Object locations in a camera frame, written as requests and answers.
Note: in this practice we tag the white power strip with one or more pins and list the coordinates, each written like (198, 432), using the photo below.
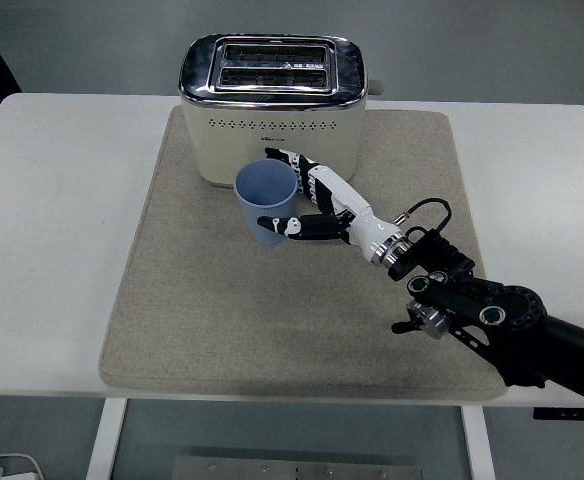
(4, 467)

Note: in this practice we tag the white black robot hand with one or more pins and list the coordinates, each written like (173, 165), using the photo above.
(342, 205)

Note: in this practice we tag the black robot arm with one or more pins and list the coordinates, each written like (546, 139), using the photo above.
(482, 300)

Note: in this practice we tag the beige fabric table mat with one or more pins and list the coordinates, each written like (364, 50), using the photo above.
(302, 300)

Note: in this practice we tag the black table control panel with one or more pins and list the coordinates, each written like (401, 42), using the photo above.
(564, 414)

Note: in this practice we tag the white table leg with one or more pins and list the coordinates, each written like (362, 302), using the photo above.
(104, 440)
(478, 442)

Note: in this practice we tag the light blue ribbed cup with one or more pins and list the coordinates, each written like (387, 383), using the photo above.
(266, 202)

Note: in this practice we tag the cream chrome toaster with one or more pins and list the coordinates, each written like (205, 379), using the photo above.
(272, 112)

